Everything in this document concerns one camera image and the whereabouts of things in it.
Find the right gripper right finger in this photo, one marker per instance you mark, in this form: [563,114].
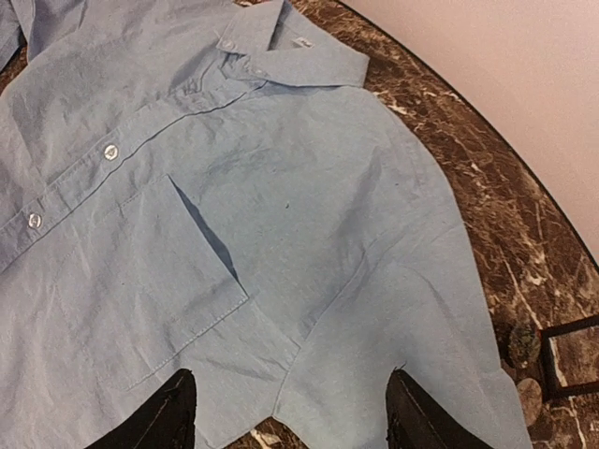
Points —
[415,420]

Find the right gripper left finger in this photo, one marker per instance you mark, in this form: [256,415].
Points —
[165,420]

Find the round iridescent brooch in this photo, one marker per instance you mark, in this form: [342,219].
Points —
[524,345]

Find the light blue shirt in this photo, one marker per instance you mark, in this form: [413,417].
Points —
[200,185]

